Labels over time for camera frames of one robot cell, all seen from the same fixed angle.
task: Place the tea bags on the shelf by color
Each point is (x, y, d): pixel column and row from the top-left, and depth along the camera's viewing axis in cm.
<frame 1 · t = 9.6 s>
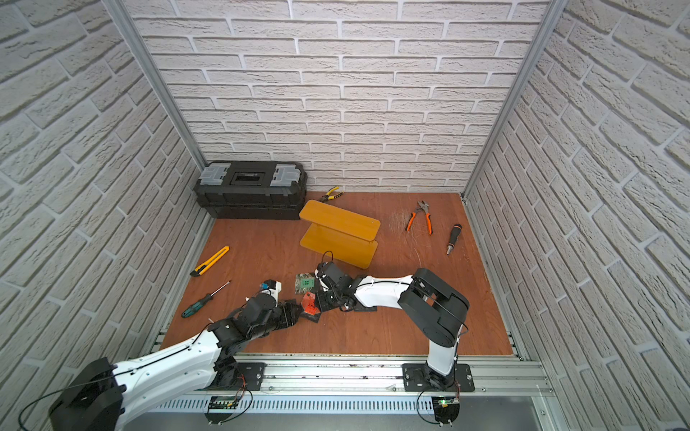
left hand: (300, 307, 84), fingers open
right hand: (321, 301, 88), fingers open
black plastic toolbox: (255, 190, 101), point 16 cm above the table
yellow two-tier wooden shelf: (340, 234, 92), point 13 cm above the table
yellow handled pliers: (329, 197, 120), on the table
orange handled pliers: (422, 205, 119), on the table
black orange screwdriver handle: (457, 227, 108), point 2 cm above the table
yellow utility knife: (209, 262, 98), on the table
green handled screwdriver: (200, 303, 88), on the table
green tea bag centre: (305, 283, 94), on the table

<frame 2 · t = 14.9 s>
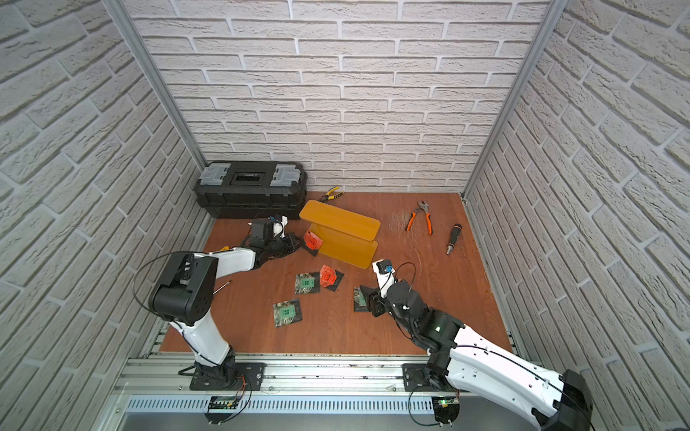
left hand: (307, 236, 96), fingers closed
right hand: (372, 283, 76), fingers open
red tea bag centre: (327, 276, 96), on the table
green tea bag front left: (287, 312, 87), on the table
the other named things where they were.

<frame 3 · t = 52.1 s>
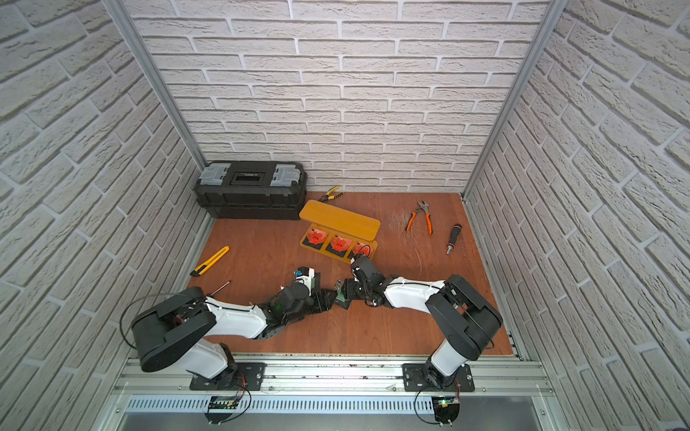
left hand: (335, 294, 86), fingers open
right hand: (348, 288, 91), fingers open
red tea bag centre: (339, 246, 102), point 2 cm above the table
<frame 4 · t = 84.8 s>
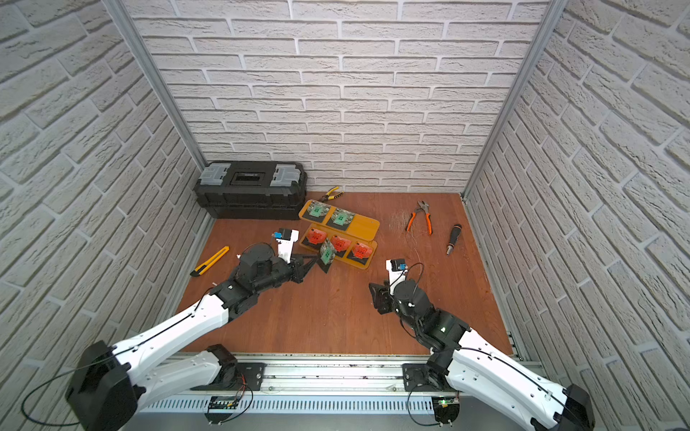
left hand: (320, 256, 75), fingers closed
right hand: (379, 284, 77), fingers open
green tea bag right: (318, 209, 97), point 15 cm above the table
